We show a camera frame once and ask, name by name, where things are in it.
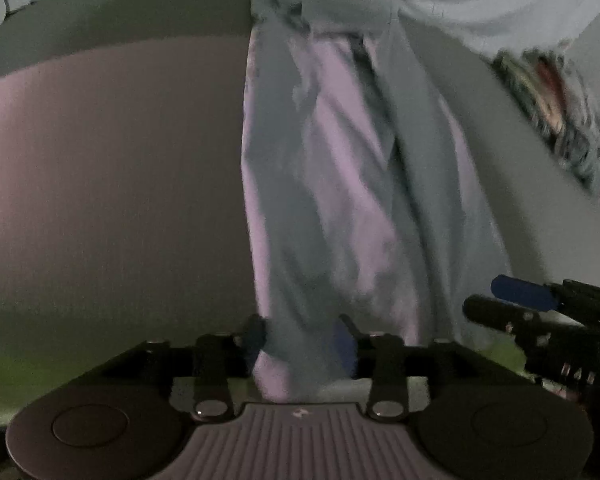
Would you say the white cloth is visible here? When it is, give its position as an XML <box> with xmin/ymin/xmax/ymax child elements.
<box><xmin>0</xmin><ymin>0</ymin><xmax>600</xmax><ymax>61</ymax></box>

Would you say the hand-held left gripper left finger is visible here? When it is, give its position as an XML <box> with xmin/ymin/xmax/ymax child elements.
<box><xmin>107</xmin><ymin>314</ymin><xmax>269</xmax><ymax>422</ymax></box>

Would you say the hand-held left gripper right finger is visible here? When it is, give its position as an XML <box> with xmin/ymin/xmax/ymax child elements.
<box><xmin>332</xmin><ymin>314</ymin><xmax>486</xmax><ymax>422</ymax></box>

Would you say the patterned printed cloth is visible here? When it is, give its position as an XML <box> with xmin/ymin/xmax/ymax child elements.
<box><xmin>491</xmin><ymin>46</ymin><xmax>600</xmax><ymax>197</ymax></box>

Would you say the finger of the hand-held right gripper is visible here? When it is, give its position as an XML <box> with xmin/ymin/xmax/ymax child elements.
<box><xmin>462</xmin><ymin>294</ymin><xmax>557</xmax><ymax>337</ymax></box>
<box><xmin>490</xmin><ymin>274</ymin><xmax>600</xmax><ymax>332</ymax></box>

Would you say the white garment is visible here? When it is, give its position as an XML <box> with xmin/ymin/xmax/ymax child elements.
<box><xmin>239</xmin><ymin>0</ymin><xmax>515</xmax><ymax>407</ymax></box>

